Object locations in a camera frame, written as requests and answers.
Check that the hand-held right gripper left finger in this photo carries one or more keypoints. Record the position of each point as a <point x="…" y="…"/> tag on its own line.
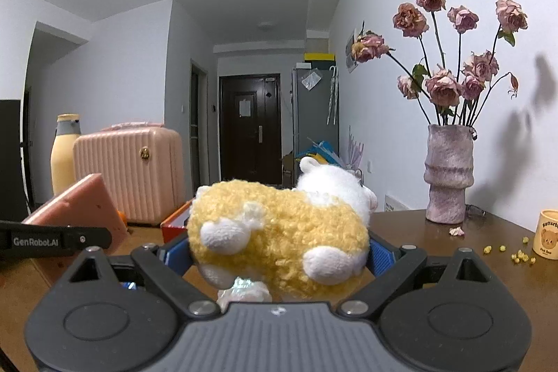
<point x="179" y="254"/>

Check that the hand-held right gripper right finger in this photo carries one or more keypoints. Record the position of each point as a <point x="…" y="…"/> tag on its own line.
<point x="383" y="258"/>

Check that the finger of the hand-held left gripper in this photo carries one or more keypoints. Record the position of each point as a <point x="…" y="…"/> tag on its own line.
<point x="93" y="240"/>

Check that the orange printed cardboard box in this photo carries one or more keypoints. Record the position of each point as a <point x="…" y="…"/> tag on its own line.
<point x="174" y="226"/>

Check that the yellow and white plush toy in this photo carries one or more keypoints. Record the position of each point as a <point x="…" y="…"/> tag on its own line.
<point x="283" y="224"/>

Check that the orange fruit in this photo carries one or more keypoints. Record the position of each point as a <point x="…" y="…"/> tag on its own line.
<point x="122" y="218"/>

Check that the pink ribbed suitcase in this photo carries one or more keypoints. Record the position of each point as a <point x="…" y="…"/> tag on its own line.
<point x="130" y="176"/>

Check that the fallen pink petal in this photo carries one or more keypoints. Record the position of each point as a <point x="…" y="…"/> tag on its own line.
<point x="456" y="231"/>

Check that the black monitor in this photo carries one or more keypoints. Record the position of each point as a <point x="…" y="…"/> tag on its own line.
<point x="8" y="158"/>

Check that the yellow thermos jug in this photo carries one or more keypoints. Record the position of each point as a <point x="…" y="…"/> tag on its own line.
<point x="64" y="158"/>

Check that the pink textured vase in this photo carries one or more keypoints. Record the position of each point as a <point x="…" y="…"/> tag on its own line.
<point x="449" y="176"/>

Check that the dark wooden entrance door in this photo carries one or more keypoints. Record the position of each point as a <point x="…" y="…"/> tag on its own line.
<point x="235" y="154"/>

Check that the interior side door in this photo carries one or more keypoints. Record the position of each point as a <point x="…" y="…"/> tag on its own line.
<point x="197" y="128"/>

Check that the brown cardboard box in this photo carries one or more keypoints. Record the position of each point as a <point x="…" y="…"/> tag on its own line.
<point x="288" y="169"/>

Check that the scattered yellow buds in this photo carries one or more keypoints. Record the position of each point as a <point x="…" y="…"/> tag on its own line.
<point x="518" y="255"/>

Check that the grey refrigerator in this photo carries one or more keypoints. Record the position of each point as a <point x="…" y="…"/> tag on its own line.
<point x="314" y="115"/>

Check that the paper notice on door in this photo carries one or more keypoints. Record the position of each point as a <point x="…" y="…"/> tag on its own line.
<point x="245" y="106"/>

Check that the yellow bear mug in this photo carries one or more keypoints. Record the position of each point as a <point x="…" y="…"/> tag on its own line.
<point x="548" y="237"/>

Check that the white folded umbrella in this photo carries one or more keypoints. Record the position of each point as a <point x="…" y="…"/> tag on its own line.
<point x="333" y="93"/>

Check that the dried pink rose bouquet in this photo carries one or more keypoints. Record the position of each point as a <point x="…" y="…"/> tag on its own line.
<point x="442" y="88"/>

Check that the clear plastic bag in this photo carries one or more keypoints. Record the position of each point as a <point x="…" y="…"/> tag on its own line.
<point x="311" y="80"/>

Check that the yellow box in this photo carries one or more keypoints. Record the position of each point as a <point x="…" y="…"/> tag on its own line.
<point x="319" y="57"/>

